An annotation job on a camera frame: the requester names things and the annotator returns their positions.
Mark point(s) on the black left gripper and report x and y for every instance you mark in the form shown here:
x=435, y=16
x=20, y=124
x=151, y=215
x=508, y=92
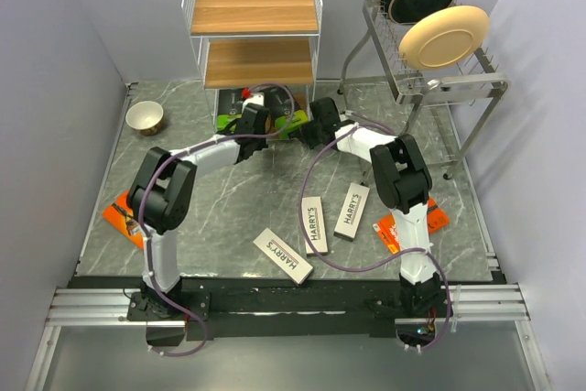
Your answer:
x=263, y=144

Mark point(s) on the beige plate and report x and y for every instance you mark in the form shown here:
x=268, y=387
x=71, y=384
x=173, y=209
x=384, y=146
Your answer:
x=444, y=38

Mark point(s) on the red floral ceramic bowl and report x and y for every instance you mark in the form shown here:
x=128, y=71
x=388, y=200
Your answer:
x=146, y=118

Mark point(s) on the metal dish rack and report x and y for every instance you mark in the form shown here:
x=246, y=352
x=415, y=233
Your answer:
x=473, y=78

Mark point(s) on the Gillette Labs razor box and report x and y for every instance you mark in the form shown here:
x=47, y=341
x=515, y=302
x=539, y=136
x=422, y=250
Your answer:
x=228, y=107
x=286, y=114

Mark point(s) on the orange gillette pack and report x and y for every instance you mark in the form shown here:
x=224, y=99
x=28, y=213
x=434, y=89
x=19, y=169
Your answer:
x=121, y=217
x=387, y=231

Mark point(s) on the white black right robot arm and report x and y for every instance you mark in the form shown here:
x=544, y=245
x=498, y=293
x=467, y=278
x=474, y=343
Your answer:
x=402, y=181

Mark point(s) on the white Harry's box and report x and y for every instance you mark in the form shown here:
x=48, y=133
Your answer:
x=351, y=212
x=314, y=224
x=285, y=257

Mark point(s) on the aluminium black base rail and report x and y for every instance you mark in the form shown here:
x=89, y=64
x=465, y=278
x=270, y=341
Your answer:
x=242, y=307

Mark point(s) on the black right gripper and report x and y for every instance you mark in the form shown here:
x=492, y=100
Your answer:
x=303, y=135

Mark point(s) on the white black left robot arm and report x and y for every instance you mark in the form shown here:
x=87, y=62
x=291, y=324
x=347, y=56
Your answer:
x=160, y=195

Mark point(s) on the white wire wooden shelf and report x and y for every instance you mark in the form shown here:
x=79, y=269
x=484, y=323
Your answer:
x=240, y=43

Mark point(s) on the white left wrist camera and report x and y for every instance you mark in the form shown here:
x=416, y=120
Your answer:
x=249, y=97

